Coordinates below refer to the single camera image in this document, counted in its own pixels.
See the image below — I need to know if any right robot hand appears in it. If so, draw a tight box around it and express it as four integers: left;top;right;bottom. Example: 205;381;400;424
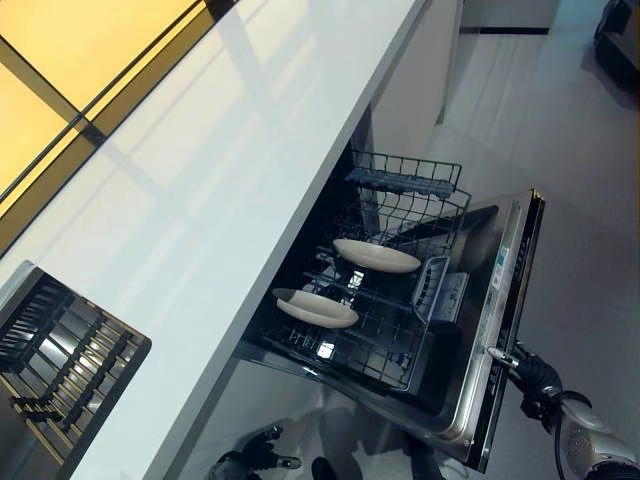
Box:
487;341;564;421

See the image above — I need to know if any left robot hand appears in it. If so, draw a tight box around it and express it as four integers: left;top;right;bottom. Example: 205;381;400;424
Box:
209;423;303;480

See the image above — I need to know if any built-in dishwasher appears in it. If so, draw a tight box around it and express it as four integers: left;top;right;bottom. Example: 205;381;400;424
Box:
234;107;547;475

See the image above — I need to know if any beige round plate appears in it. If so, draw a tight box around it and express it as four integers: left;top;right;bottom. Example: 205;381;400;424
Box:
271;287;360;330
332;237;423;275

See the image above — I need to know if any black robot left foot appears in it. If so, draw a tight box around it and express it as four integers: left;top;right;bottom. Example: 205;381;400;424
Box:
311;456;339;480

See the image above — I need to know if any black robot foot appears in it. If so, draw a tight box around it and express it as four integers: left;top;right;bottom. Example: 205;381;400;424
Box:
407;439;444;480
311;456;339;480

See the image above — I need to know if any grey detergent dispenser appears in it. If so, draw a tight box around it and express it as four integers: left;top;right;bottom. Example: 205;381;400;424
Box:
410;255;471;325

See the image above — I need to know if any black robot right foot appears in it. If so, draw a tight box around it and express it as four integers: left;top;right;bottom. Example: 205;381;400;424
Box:
407;439;444;480

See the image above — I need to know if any black steel dish rack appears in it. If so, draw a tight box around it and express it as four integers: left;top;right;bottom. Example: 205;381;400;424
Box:
0;278;146;466

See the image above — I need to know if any dark background furniture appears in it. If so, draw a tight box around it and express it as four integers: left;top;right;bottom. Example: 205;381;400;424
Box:
592;0;640;91

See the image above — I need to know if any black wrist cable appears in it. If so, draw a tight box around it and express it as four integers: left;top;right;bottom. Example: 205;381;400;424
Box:
552;417;569;480

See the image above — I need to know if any dark wire dishwasher rack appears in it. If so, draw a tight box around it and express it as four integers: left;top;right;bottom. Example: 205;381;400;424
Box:
249;209;454;394

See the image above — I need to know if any grey wire dishwasher rack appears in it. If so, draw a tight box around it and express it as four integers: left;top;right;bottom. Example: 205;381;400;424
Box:
344;148;473;251

